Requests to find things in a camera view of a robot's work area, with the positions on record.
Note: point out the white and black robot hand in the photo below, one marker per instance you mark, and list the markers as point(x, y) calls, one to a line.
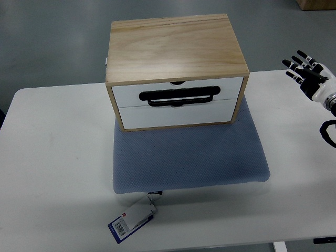
point(316, 81)

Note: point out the white drawer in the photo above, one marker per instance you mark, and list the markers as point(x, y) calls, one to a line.
point(141, 95)
point(153, 117)

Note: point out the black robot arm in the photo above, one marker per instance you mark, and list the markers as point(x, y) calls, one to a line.
point(330, 102)

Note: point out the light wood drawer cabinet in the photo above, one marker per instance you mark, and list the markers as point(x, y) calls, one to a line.
point(175, 50)

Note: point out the cardboard box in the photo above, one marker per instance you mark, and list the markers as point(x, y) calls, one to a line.
point(315, 5)

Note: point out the black table control panel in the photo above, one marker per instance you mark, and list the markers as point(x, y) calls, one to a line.
point(324, 240)

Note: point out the white table leg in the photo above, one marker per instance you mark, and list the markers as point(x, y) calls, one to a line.
point(280, 246)

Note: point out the blue grey foam cushion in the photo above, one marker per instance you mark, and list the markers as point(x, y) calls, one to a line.
point(190, 157)

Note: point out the white and blue product tag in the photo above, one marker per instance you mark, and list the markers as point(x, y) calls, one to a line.
point(132, 219)

